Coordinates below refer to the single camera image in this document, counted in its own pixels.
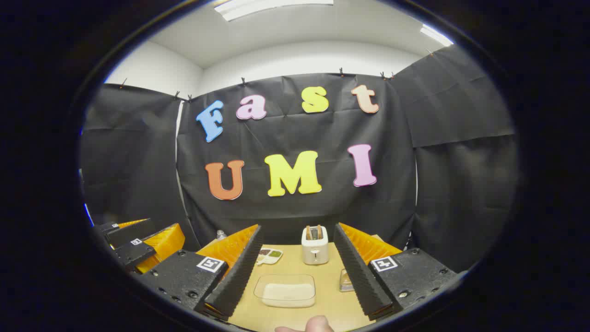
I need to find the ceiling light panel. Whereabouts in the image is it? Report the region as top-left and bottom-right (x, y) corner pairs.
(214, 0), (334, 22)
(420, 24), (454, 47)

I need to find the clear container of rice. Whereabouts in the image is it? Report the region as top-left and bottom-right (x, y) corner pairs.
(254, 274), (317, 308)

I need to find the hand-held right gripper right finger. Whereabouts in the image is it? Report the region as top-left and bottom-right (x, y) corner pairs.
(333, 223), (458, 321)

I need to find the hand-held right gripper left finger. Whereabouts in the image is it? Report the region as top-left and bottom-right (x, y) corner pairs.
(136, 225), (264, 322)

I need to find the white toaster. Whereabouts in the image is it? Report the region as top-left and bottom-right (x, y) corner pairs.
(301, 225), (330, 265)

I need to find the white sectioned bean dish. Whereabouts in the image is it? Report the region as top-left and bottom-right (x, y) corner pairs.
(256, 248), (283, 266)

